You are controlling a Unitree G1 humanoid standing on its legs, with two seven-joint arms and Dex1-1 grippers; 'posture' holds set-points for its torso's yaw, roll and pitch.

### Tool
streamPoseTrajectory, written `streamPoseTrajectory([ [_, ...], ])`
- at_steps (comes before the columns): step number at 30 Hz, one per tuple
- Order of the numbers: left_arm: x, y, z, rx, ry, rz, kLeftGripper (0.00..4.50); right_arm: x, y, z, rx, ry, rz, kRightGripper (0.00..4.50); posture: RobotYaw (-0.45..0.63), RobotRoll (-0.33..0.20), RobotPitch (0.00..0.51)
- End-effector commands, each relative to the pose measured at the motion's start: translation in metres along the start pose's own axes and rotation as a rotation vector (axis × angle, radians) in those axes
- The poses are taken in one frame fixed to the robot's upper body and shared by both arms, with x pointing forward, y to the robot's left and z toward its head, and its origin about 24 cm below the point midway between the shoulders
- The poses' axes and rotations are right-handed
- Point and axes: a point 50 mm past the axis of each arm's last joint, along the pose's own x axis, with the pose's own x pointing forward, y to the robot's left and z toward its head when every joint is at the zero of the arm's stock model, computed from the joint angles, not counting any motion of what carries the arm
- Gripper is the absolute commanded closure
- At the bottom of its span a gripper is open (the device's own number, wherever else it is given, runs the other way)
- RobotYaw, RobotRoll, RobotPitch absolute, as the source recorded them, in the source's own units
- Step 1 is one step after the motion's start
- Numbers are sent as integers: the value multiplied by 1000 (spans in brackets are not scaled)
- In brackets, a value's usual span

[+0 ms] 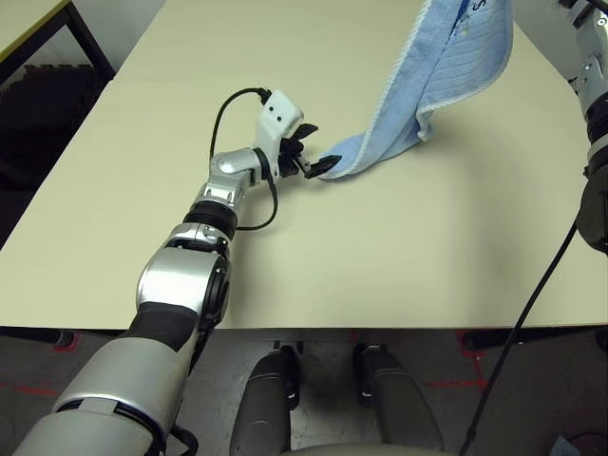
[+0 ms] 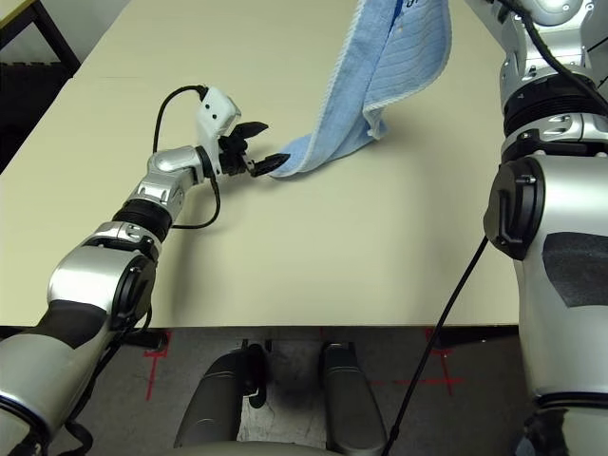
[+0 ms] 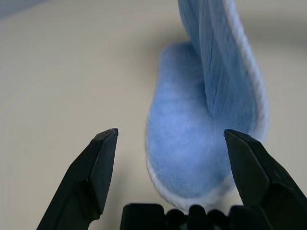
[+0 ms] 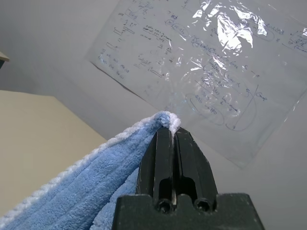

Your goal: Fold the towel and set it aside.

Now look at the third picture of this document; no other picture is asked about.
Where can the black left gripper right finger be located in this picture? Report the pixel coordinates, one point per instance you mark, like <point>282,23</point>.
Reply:
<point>259,172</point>

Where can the light blue terry towel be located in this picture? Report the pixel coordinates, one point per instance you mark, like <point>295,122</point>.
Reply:
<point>187,119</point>

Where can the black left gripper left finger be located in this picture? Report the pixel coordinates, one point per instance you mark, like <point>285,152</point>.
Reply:
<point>81,179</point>

